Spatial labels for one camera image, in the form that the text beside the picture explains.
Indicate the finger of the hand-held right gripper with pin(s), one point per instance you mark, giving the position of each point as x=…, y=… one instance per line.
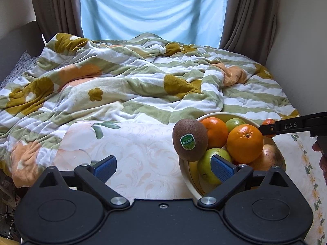
x=291, y=127

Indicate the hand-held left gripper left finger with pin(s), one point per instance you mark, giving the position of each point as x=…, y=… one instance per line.
x=105, y=168

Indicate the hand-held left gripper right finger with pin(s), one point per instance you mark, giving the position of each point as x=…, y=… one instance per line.
x=222, y=168

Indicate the green apple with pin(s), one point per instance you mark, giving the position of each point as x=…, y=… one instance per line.
x=235, y=124
x=208, y=167

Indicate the small mandarin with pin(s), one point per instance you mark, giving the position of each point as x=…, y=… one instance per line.
x=268, y=123

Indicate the orange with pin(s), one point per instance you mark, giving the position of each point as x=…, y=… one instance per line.
x=217, y=132
x=244, y=144

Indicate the cream oval bowl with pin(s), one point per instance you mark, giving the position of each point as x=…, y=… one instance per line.
x=189, y=181

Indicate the brown kiwi with sticker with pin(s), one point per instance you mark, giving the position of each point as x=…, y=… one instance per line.
x=190, y=137

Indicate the person's right hand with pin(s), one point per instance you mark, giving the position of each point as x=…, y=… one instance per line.
x=324, y=166

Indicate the floral tablecloth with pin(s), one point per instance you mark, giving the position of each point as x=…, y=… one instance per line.
x=143, y=153

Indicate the striped floral blanket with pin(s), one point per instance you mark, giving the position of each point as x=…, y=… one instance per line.
x=127, y=81

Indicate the brown curtain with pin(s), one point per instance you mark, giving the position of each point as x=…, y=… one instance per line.
x=56, y=5
x=250, y=17

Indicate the grey patterned bed sheet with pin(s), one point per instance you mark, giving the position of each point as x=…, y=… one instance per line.
x=18, y=67

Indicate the grey bed headboard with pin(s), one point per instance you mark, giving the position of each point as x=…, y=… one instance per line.
x=18, y=46

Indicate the light blue curtain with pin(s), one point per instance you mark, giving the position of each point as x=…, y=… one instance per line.
x=153, y=7

